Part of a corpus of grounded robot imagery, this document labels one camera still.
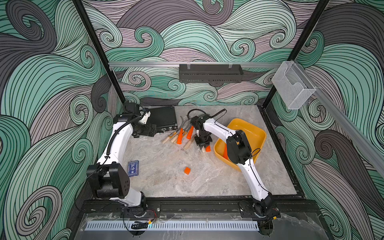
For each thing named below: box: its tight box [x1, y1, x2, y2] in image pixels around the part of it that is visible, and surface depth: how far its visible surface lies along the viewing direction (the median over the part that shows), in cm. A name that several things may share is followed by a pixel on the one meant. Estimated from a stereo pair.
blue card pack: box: [127, 160, 139, 177], surface depth 87 cm
